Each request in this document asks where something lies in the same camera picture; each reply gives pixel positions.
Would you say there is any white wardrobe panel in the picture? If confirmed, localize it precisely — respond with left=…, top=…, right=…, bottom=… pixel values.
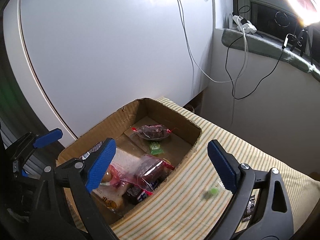
left=3, top=0, right=213, bottom=146

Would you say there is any white power adapter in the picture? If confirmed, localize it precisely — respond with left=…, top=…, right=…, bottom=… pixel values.
left=232, top=15, right=257, bottom=34

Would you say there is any striped bed cloth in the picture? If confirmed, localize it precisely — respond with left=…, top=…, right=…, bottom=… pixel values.
left=72, top=97, right=320, bottom=240

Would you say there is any black snack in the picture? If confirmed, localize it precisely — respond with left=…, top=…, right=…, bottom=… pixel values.
left=242, top=194, right=255, bottom=222

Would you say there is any brown snickers bar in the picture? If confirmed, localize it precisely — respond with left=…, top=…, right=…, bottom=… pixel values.
left=122, top=185, right=154, bottom=205

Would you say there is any red dark plum packet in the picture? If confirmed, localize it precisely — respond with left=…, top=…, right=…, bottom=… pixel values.
left=131, top=124, right=172, bottom=141

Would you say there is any white cable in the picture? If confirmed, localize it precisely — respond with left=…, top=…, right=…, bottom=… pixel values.
left=170, top=0, right=250, bottom=84

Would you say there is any pink white bread package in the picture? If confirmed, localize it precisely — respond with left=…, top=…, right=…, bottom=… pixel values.
left=92, top=148, right=144, bottom=211

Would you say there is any light green candy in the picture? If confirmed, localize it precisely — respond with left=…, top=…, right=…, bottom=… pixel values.
left=149, top=141, right=164, bottom=155

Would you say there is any green jelly candy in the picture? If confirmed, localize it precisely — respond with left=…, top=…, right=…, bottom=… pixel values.
left=203, top=184, right=224, bottom=200

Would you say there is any packaged braised egg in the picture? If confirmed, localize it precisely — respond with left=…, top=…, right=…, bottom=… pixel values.
left=101, top=170, right=112, bottom=184

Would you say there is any cardboard box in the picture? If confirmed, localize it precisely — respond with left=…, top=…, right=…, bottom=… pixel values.
left=56, top=98, right=206, bottom=228

